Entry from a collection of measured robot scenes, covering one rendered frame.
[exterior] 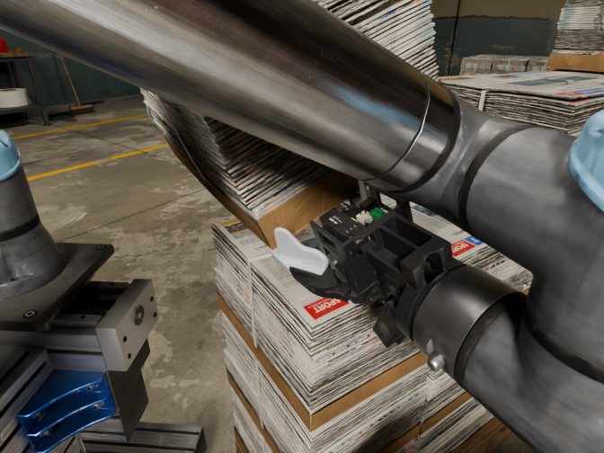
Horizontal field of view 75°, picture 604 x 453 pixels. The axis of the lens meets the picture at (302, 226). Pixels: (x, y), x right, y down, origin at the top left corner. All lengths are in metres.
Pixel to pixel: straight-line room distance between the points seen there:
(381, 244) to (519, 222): 0.14
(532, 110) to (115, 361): 0.88
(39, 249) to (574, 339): 0.69
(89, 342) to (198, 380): 0.95
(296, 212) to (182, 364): 1.34
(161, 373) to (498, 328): 1.52
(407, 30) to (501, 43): 7.14
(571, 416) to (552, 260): 0.08
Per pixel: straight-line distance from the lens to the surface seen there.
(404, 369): 0.79
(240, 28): 0.19
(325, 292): 0.38
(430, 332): 0.29
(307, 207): 0.44
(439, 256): 0.30
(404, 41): 0.49
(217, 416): 1.52
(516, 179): 0.23
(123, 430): 0.86
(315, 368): 0.60
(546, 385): 0.24
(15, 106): 6.48
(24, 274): 0.74
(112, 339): 0.70
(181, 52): 0.19
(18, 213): 0.72
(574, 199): 0.21
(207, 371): 1.66
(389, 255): 0.33
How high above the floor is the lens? 1.18
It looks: 27 degrees down
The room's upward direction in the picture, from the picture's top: straight up
